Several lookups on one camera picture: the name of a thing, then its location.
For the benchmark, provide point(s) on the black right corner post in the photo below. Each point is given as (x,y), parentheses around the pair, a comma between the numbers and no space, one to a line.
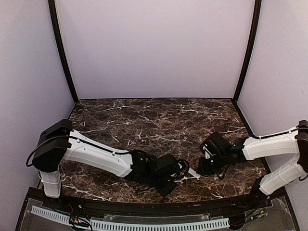
(249,50)

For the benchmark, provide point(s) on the black left corner post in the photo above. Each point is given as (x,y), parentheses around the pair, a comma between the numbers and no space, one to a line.
(61,51)

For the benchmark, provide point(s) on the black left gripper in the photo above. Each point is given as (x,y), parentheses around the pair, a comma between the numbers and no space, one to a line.
(165,191)

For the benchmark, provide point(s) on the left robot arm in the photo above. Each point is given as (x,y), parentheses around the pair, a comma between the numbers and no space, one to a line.
(62,142)

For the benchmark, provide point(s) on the black front rail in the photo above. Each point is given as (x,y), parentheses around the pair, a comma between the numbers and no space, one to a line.
(97,208)

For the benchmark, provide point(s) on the white slotted cable duct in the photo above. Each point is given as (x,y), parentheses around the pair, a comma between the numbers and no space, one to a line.
(100,225)

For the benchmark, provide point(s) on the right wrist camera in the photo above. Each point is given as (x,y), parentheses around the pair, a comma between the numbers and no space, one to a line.
(205,151)

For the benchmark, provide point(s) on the white battery cover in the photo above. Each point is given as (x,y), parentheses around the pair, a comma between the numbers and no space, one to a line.
(193,174)

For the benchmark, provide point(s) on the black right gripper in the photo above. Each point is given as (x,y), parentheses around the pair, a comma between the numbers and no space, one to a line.
(203,169)

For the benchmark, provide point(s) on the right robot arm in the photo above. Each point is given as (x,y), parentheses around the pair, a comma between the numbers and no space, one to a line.
(218,153)

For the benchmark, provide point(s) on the black corner post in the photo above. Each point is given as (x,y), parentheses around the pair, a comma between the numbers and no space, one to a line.
(249,50)
(61,51)

